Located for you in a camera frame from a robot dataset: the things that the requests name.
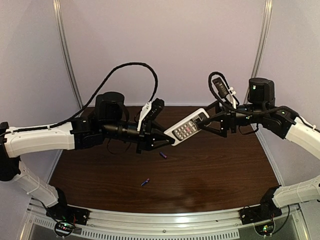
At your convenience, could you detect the blue battery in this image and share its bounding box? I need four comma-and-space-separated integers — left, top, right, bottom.
159, 152, 168, 159
141, 178, 150, 187

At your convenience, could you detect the white remote control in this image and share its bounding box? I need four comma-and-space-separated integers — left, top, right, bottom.
164, 108, 209, 146

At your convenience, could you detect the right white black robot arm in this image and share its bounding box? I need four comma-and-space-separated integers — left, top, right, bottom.
198, 72, 320, 209

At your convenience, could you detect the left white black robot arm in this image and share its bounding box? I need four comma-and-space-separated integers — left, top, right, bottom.
0, 91, 175, 210

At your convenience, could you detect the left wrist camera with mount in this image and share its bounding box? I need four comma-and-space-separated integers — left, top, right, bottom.
137, 98, 165, 132

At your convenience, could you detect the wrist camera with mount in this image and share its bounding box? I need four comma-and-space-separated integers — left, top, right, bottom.
137, 98, 165, 132
212, 77, 238, 109

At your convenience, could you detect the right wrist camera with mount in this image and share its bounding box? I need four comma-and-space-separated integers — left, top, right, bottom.
212, 77, 238, 109

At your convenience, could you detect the right black sleeved cable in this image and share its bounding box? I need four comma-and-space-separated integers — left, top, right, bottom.
207, 71, 296, 116

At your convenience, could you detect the black sleeved cable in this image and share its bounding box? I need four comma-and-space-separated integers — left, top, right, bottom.
207, 71, 296, 116
44, 62, 159, 130

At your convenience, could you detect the left black sleeved cable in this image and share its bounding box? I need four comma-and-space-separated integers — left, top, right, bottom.
44, 62, 159, 130

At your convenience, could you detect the right aluminium frame post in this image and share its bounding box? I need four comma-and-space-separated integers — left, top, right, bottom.
251, 0, 273, 78

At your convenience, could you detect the aluminium frame post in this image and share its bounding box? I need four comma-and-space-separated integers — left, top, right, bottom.
52, 0, 83, 109
251, 0, 273, 78

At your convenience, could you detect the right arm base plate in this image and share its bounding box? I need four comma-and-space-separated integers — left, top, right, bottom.
238, 205, 282, 225

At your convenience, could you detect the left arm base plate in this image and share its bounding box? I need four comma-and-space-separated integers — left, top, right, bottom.
45, 205, 90, 226

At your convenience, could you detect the front aluminium rail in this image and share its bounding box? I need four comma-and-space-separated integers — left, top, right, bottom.
19, 197, 311, 240

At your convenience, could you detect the left aluminium frame post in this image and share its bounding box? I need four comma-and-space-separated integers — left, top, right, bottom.
52, 0, 83, 109

